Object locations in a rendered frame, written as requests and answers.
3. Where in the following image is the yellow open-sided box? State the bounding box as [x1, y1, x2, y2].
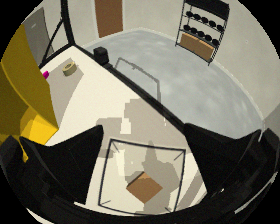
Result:
[0, 24, 59, 149]

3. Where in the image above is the small brown wooden block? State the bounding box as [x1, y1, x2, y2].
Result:
[126, 171, 163, 203]

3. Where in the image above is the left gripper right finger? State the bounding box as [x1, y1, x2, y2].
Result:
[183, 123, 261, 196]

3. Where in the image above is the black square outline on floor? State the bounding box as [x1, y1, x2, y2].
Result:
[96, 136, 188, 216]

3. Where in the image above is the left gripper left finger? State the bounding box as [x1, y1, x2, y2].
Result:
[19, 125, 104, 205]

